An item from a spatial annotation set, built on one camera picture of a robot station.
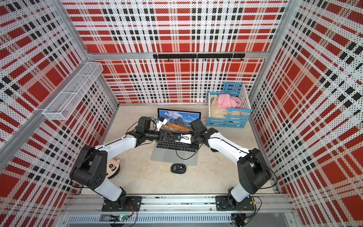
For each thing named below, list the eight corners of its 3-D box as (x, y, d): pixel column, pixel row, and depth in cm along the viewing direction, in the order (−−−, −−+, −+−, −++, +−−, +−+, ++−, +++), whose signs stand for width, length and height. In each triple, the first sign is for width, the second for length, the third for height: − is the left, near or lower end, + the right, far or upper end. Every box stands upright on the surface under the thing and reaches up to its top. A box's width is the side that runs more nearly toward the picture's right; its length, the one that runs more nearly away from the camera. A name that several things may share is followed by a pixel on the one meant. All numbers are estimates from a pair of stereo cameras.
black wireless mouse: (171, 173, 86) (170, 172, 84) (171, 165, 89) (171, 163, 87) (186, 173, 86) (186, 171, 83) (186, 165, 89) (186, 163, 87)
